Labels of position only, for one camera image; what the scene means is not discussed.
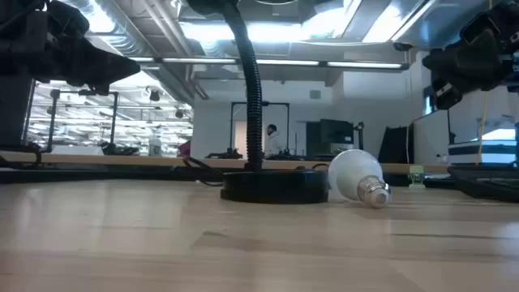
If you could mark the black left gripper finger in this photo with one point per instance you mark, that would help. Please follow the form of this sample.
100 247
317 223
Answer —
101 67

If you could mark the black bag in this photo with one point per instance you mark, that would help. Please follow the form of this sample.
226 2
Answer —
395 146

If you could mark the beige desk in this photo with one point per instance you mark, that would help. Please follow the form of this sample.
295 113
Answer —
121 161

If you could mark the white lightbulb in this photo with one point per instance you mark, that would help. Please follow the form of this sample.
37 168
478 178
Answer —
353 172

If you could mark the black monitor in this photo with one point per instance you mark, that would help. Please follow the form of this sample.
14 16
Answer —
336 131

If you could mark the long ceiling light strip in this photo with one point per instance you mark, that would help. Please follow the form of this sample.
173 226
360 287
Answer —
284 62

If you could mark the person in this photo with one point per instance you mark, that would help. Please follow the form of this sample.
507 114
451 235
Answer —
273 144

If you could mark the black aluminium table frame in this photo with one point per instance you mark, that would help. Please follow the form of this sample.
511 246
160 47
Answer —
81 174

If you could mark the black background station frame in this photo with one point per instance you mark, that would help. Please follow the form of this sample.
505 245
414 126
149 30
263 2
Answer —
232 130
115 121

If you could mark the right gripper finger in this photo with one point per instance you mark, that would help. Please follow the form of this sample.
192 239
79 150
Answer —
446 95
466 65

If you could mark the black gooseneck desk lamp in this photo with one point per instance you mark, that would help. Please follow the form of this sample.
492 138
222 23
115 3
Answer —
275 186

